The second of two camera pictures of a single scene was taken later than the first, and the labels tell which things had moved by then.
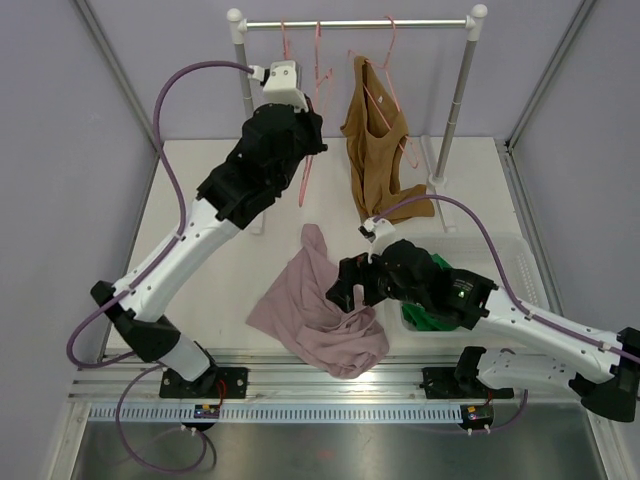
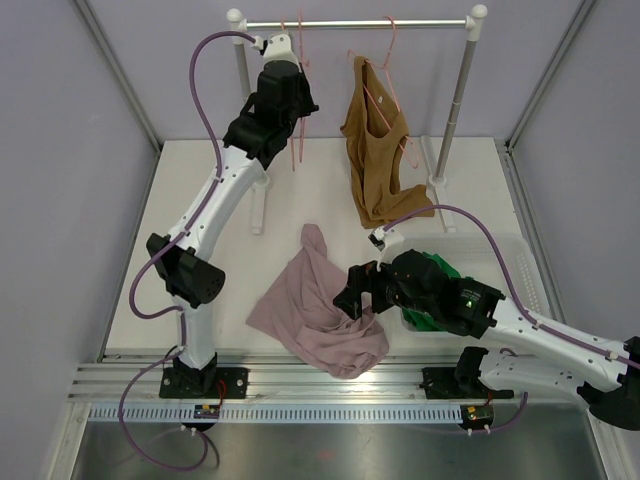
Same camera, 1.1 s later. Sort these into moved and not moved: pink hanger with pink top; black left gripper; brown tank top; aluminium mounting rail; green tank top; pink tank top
Moved: pink hanger with pink top; black left gripper
Not moved: green tank top; aluminium mounting rail; pink tank top; brown tank top
